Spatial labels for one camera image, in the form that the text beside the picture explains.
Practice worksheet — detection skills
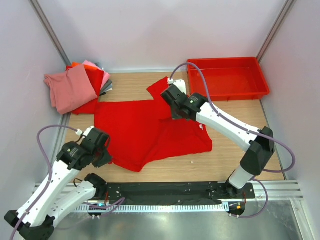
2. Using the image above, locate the red t shirt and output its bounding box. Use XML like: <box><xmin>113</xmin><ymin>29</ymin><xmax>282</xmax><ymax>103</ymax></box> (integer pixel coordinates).
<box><xmin>72</xmin><ymin>77</ymin><xmax>213</xmax><ymax>172</ymax></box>
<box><xmin>63</xmin><ymin>64</ymin><xmax>104</xmax><ymax>112</ymax></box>

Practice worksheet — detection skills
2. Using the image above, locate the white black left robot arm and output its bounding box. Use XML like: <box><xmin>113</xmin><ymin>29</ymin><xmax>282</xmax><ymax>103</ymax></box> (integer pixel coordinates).
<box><xmin>4</xmin><ymin>126</ymin><xmax>112</xmax><ymax>240</ymax></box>

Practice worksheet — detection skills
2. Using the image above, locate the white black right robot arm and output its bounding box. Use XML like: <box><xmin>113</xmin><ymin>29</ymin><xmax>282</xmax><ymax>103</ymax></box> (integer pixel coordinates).
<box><xmin>161</xmin><ymin>84</ymin><xmax>275</xmax><ymax>198</ymax></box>

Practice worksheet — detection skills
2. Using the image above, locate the red plastic tray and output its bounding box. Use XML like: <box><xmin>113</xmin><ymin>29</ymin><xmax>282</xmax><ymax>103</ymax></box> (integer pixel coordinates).
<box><xmin>187</xmin><ymin>57</ymin><xmax>270</xmax><ymax>102</ymax></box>

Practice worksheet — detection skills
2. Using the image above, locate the dusty pink folded t shirt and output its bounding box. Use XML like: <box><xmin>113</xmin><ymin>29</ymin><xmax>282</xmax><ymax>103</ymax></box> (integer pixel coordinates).
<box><xmin>44</xmin><ymin>64</ymin><xmax>98</xmax><ymax>115</ymax></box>

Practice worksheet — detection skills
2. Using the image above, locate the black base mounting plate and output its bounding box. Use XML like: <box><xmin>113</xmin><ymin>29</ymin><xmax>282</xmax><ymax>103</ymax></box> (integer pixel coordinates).
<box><xmin>107</xmin><ymin>181</ymin><xmax>256</xmax><ymax>206</ymax></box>

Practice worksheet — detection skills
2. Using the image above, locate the grey folded t shirt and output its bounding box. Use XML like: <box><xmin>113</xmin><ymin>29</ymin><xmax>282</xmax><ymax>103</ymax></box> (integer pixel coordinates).
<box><xmin>100</xmin><ymin>79</ymin><xmax>113</xmax><ymax>96</ymax></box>

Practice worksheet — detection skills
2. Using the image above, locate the red folded t shirt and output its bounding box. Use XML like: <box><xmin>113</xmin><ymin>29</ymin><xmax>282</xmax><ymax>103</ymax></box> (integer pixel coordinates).
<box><xmin>63</xmin><ymin>64</ymin><xmax>104</xmax><ymax>112</ymax></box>

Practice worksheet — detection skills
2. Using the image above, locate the light pink folded t shirt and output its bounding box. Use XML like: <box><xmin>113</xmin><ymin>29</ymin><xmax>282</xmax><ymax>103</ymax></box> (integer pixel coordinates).
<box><xmin>83</xmin><ymin>60</ymin><xmax>110</xmax><ymax>88</ymax></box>

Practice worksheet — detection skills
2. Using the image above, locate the orange folded t shirt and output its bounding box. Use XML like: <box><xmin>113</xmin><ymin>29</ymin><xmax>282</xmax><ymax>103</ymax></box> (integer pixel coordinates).
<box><xmin>71</xmin><ymin>62</ymin><xmax>81</xmax><ymax>67</ymax></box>

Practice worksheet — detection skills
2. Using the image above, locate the white slotted cable duct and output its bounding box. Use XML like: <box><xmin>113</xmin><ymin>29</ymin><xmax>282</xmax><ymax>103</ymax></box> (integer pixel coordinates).
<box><xmin>73</xmin><ymin>202</ymin><xmax>229</xmax><ymax>214</ymax></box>

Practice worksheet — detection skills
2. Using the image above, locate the left aluminium frame post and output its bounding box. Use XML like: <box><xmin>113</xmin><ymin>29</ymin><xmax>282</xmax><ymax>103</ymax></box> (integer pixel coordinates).
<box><xmin>29</xmin><ymin>0</ymin><xmax>71</xmax><ymax>66</ymax></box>

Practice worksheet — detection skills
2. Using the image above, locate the aluminium frame post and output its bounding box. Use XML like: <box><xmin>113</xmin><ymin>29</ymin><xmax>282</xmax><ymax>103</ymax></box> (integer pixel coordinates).
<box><xmin>29</xmin><ymin>0</ymin><xmax>71</xmax><ymax>66</ymax></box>
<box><xmin>256</xmin><ymin>0</ymin><xmax>297</xmax><ymax>63</ymax></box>

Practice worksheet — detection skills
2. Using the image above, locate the right aluminium frame post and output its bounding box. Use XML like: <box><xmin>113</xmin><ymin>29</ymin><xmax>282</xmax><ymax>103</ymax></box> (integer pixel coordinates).
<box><xmin>256</xmin><ymin>0</ymin><xmax>297</xmax><ymax>63</ymax></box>

